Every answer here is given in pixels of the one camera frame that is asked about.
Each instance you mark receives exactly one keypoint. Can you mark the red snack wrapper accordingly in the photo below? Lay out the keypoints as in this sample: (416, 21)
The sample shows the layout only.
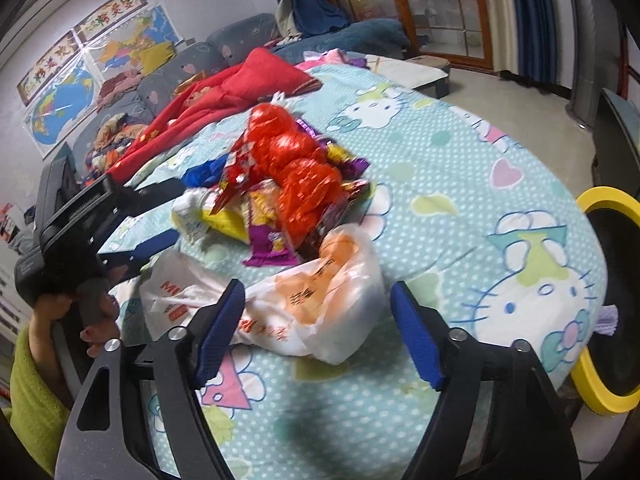
(235, 170)

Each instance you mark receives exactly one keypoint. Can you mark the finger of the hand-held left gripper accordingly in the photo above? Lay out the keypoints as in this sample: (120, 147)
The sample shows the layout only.
(150, 194)
(155, 246)

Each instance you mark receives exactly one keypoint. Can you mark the world map poster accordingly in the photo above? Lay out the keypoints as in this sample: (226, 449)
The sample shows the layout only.
(60, 105)

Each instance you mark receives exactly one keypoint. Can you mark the grey tower air conditioner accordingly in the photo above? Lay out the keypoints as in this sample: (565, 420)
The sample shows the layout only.
(590, 85)

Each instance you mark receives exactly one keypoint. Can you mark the long calligraphy banner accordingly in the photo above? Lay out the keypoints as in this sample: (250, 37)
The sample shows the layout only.
(47, 67)
(110, 12)

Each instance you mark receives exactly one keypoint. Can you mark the small purple candy wrapper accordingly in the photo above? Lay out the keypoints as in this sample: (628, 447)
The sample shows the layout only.
(310, 130)

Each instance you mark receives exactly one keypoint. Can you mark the wooden glass door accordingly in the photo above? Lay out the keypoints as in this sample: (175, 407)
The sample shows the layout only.
(440, 10)

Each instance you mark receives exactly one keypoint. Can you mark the dark tv stand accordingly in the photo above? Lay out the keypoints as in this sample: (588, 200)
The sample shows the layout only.
(617, 130)

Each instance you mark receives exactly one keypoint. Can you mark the purple gold candy wrapper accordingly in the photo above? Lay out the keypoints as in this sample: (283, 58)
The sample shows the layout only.
(345, 160)

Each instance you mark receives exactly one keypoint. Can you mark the dark red wrapper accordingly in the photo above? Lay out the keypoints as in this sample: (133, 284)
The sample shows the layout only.
(327, 230)

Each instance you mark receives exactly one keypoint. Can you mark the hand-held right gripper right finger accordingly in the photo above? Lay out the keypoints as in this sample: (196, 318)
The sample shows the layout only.
(417, 340)

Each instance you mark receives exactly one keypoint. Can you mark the country map poster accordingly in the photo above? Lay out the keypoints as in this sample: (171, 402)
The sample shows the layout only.
(135, 45)

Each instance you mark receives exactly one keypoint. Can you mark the purple yellow snack wrapper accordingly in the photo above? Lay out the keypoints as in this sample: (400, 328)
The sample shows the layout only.
(267, 240)

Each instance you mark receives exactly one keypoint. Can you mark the cartoon cat printed blanket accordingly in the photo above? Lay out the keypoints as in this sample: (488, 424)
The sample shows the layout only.
(425, 185)

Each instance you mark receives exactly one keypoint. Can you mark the pink cloth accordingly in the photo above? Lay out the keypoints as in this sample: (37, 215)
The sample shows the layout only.
(335, 57)

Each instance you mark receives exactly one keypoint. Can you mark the blue beige curtain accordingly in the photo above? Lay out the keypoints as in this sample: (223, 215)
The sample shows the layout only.
(537, 20)

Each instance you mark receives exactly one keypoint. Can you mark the pile of colourful clothes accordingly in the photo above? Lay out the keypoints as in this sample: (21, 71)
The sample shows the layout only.
(110, 135)

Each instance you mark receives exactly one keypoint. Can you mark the small white drink carton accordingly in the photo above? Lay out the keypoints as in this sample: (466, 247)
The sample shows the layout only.
(187, 220)

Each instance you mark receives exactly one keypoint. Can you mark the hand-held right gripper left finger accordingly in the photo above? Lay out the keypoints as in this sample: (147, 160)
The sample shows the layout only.
(217, 332)

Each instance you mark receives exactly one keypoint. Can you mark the white plastic bag orange print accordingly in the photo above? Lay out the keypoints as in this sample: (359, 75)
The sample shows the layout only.
(340, 280)

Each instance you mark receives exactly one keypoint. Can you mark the white plastic bag red print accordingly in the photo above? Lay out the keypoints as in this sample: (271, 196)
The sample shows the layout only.
(165, 285)

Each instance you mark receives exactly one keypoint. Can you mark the blue fleece blanket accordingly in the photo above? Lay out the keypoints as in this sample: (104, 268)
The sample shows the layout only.
(360, 35)

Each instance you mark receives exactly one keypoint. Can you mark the yellow rimmed trash bin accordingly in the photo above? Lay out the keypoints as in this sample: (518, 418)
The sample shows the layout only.
(600, 197)

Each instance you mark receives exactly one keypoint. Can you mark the blue wrapper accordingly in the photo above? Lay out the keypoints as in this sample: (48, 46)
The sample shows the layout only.
(205, 172)

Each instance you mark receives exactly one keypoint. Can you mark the low white topped table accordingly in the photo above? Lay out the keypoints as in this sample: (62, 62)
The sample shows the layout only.
(415, 72)

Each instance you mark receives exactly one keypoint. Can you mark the person's left hand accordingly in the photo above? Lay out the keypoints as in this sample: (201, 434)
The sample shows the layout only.
(107, 332)

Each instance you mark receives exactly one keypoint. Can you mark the grey heart patterned sofa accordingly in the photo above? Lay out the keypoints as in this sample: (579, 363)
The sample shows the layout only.
(165, 75)

